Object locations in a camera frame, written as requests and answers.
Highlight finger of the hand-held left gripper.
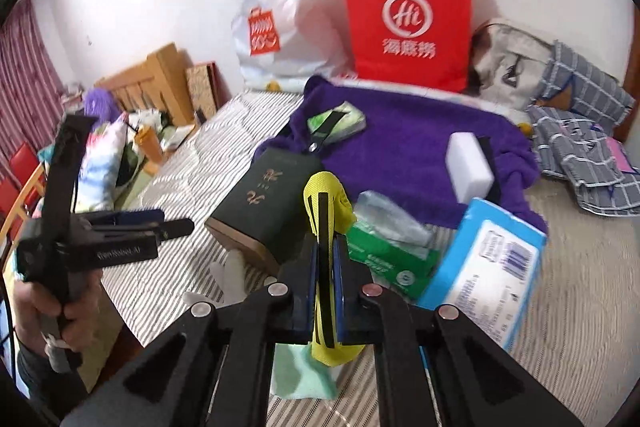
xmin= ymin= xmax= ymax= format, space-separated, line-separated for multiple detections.
xmin=95 ymin=219 xmax=197 ymax=245
xmin=84 ymin=208 xmax=166 ymax=229

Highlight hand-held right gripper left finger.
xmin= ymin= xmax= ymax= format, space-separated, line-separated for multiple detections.
xmin=60 ymin=241 xmax=321 ymax=427

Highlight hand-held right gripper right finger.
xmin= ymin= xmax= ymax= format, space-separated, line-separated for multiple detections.
xmin=334 ymin=239 xmax=586 ymax=427

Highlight green tissue pack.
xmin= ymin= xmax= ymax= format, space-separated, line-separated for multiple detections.
xmin=347 ymin=227 xmax=446 ymax=299

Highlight white glove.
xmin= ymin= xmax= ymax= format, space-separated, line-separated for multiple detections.
xmin=182 ymin=249 xmax=251 ymax=308

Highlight light green cloth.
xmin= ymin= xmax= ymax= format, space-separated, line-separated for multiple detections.
xmin=272 ymin=342 xmax=342 ymax=401

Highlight yellow mesh scrubber black stripes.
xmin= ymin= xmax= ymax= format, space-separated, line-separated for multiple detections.
xmin=302 ymin=171 xmax=358 ymax=368

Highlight clear plastic bag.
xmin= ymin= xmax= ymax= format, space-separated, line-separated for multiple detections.
xmin=356 ymin=191 xmax=432 ymax=253

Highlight light green wipes pack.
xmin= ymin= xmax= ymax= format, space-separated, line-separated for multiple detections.
xmin=306 ymin=103 xmax=367 ymax=142

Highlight white sponge block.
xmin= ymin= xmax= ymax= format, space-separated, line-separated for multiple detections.
xmin=446 ymin=133 xmax=496 ymax=206

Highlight purple towel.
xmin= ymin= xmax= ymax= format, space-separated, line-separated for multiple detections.
xmin=252 ymin=76 xmax=548 ymax=233

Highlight person's left hand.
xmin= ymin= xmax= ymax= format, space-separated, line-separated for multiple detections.
xmin=12 ymin=268 xmax=103 ymax=353

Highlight pastel printed pillow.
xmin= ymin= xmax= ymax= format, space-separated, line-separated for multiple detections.
xmin=75 ymin=119 xmax=128 ymax=212

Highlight orange bottle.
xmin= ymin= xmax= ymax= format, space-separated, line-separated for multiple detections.
xmin=134 ymin=127 xmax=165 ymax=164

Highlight red wooden chair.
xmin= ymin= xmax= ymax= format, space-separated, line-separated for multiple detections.
xmin=0 ymin=142 xmax=48 ymax=258

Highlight white printed pillow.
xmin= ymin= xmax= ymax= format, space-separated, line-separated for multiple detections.
xmin=117 ymin=109 xmax=173 ymax=142

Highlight dark green gift box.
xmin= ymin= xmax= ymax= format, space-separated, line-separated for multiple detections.
xmin=205 ymin=146 xmax=323 ymax=275

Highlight purple plush toy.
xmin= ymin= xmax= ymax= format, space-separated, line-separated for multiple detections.
xmin=82 ymin=88 xmax=123 ymax=122

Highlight wooden headboard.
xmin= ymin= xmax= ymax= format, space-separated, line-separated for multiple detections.
xmin=95 ymin=43 xmax=196 ymax=128

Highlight patterned brown box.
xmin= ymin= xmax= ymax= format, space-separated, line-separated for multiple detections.
xmin=186 ymin=62 xmax=231 ymax=118

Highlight blue tissue pack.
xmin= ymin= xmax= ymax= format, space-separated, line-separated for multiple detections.
xmin=417 ymin=198 xmax=548 ymax=353

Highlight striped pink curtain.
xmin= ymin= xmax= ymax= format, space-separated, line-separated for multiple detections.
xmin=0 ymin=0 xmax=66 ymax=168

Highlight white plastic shopping bag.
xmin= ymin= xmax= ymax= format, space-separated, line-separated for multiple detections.
xmin=230 ymin=0 xmax=353 ymax=88

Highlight folded grey checked cloth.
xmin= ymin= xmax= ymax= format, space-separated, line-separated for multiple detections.
xmin=527 ymin=104 xmax=640 ymax=215

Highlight red paper bag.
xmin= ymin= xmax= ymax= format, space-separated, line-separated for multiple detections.
xmin=339 ymin=0 xmax=473 ymax=94

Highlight beige backpack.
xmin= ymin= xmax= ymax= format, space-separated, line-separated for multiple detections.
xmin=470 ymin=19 xmax=557 ymax=110

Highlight pink tag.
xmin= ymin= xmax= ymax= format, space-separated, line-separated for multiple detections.
xmin=607 ymin=142 xmax=633 ymax=172

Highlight grey checked fabric pouch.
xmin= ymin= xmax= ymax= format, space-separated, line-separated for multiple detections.
xmin=537 ymin=41 xmax=636 ymax=128

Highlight brown wooden door frame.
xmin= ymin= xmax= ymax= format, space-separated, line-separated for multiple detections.
xmin=612 ymin=7 xmax=640 ymax=142

